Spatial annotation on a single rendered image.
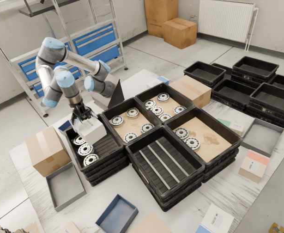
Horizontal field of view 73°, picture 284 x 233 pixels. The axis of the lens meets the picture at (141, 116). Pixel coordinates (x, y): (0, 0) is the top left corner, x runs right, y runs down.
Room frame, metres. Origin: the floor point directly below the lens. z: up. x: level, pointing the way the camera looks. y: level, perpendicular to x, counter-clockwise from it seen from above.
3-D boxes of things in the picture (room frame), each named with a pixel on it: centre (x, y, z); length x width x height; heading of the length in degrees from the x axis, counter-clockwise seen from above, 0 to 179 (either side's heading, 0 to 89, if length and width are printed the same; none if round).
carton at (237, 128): (0.93, -0.61, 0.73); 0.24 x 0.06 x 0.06; 49
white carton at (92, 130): (0.83, 0.33, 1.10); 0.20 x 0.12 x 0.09; 35
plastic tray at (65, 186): (0.70, 0.60, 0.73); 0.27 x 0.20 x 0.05; 25
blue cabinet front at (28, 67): (2.65, 1.13, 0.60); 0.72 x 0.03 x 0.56; 125
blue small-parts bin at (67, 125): (1.21, 0.61, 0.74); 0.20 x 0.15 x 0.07; 46
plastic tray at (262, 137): (0.77, -0.81, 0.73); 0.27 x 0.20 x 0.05; 130
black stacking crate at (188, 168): (0.64, -0.08, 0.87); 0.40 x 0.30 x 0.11; 24
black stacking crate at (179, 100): (1.13, -0.19, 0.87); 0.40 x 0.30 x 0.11; 24
